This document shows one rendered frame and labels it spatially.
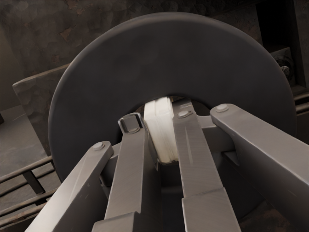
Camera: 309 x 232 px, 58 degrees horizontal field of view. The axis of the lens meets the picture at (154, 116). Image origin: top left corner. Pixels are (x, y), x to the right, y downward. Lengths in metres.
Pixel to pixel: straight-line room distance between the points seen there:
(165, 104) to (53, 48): 0.45
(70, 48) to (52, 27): 0.05
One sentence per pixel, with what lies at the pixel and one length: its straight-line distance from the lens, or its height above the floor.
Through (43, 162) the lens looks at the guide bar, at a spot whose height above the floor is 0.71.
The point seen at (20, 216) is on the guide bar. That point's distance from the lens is 0.57.
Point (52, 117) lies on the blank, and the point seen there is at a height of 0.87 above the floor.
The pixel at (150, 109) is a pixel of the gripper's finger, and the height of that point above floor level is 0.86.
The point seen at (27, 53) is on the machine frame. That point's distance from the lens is 0.61.
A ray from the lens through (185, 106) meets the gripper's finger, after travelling 0.16.
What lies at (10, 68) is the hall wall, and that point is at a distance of 7.46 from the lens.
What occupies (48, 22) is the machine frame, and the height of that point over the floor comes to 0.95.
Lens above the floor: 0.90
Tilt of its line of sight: 18 degrees down
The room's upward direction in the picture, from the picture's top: 19 degrees counter-clockwise
